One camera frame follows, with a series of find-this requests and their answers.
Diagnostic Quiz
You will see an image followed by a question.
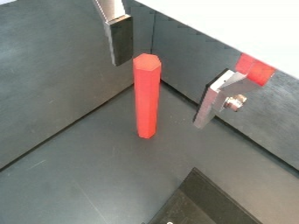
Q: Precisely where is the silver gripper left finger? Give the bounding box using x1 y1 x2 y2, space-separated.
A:
92 0 133 67

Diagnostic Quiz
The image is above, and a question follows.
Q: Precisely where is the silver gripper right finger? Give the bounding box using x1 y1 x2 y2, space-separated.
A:
192 52 276 130

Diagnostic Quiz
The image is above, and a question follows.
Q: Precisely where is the red hexagon peg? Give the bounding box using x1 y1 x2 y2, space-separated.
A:
133 53 161 139

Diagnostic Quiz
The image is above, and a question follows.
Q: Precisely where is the black curved holder block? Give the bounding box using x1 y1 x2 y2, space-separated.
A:
148 167 262 224

